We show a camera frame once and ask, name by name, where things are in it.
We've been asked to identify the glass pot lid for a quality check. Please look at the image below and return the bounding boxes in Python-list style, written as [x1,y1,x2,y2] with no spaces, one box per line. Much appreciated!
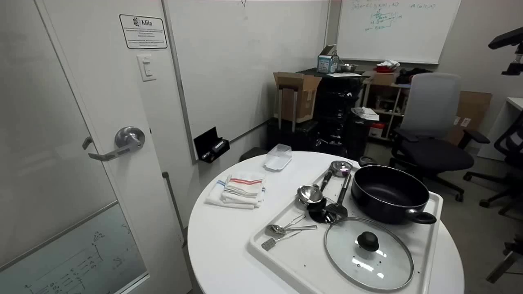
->
[324,219,414,292]

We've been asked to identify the black cooking pot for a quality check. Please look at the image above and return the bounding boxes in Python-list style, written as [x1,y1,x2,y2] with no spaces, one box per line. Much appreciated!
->
[351,165,436,225]

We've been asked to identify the clear plastic container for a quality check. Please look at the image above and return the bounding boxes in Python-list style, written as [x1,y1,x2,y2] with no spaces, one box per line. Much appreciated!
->
[263,144,293,171]

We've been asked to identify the round white table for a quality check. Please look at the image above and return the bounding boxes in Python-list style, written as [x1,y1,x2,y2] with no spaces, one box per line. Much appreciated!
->
[186,150,466,294]

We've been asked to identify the open cardboard box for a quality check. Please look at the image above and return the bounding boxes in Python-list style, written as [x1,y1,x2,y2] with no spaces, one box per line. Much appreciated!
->
[273,72,320,122]

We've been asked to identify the steel strainer spoon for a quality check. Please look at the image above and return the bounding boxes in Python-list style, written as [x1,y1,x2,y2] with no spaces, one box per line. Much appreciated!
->
[325,176,351,224]

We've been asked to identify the small steel measuring spoons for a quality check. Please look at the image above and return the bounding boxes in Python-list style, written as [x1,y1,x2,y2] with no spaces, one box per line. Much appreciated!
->
[265,216,316,238]

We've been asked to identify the black equipment case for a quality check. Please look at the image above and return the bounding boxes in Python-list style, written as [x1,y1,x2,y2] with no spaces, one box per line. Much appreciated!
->
[314,75,366,160]

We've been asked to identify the white plastic tray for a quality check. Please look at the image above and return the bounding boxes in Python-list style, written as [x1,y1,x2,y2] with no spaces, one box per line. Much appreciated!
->
[245,186,445,294]

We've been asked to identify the wooden shelf unit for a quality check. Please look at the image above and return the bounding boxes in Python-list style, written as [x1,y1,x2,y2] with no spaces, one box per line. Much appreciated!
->
[360,72,410,142]

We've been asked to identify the white door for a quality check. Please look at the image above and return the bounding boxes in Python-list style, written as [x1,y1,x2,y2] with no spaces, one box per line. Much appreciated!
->
[0,0,191,294]

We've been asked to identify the grey office chair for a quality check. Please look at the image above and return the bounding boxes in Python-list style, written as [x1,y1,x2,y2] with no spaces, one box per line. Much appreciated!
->
[389,73,489,202]

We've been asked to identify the flat cardboard box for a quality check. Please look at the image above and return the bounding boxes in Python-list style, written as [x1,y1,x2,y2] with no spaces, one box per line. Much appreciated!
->
[448,90,492,145]

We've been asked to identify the black office chair right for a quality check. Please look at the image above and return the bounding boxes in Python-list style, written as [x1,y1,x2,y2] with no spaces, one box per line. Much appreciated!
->
[463,114,523,216]

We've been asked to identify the black wall marker holder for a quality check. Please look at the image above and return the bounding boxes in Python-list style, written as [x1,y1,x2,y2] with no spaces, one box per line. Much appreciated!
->
[195,127,231,163]

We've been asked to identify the steel ladle with black handle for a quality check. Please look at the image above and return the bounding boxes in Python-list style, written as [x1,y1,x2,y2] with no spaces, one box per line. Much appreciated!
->
[296,160,353,206]

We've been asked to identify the silver door handle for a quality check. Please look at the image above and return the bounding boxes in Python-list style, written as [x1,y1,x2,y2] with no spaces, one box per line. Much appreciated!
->
[90,126,146,162]

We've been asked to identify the white light switch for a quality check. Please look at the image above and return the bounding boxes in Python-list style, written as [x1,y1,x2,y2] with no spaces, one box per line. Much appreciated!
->
[137,54,157,82]

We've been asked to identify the white wall sign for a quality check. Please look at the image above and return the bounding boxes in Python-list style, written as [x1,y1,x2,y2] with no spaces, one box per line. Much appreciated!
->
[119,15,167,49]

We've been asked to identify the wall whiteboard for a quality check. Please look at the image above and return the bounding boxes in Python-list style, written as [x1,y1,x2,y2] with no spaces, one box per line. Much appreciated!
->
[337,0,461,64]

